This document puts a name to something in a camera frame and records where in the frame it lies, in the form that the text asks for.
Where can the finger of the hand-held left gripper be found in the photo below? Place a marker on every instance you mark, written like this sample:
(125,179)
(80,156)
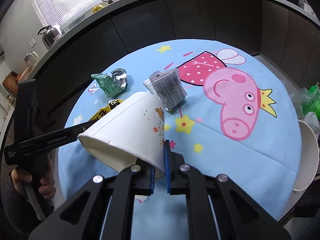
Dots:
(85,130)

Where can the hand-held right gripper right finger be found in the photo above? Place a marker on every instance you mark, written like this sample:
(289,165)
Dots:
(168,170)

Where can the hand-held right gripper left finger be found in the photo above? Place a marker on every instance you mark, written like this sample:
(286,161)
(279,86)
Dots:
(152,180)

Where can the white printed paper cup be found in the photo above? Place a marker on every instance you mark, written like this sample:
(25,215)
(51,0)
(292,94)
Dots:
(130,135)

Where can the white paper bucket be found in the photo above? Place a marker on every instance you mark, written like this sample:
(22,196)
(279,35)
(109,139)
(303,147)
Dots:
(306,155)

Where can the person's left hand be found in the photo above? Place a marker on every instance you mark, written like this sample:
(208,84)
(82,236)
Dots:
(46,185)

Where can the yellow snack packet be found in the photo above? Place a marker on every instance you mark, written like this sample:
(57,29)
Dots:
(102,111)

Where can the green snack packet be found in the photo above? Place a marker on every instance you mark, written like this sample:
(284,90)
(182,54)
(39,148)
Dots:
(106,83)

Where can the cartoon pig printed tablecloth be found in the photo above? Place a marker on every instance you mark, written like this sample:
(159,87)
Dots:
(225,160)

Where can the glass jar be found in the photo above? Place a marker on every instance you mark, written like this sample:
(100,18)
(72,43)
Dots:
(32,58)

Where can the silver foil wrapper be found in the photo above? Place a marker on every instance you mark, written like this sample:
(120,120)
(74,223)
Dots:
(120,77)

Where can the white printed carton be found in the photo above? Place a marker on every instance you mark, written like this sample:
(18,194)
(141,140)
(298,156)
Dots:
(167,87)

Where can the steel kettle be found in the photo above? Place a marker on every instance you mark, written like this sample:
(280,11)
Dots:
(51,36)

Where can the window blinds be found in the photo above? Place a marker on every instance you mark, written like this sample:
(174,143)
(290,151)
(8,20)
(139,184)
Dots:
(62,5)

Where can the yellow cup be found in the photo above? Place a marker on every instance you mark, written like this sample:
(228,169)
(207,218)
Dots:
(98,8)

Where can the dark kitchen base cabinets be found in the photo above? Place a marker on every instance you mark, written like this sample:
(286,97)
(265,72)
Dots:
(200,17)

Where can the white wall switch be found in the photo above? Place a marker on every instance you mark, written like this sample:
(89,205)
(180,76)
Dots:
(32,43)

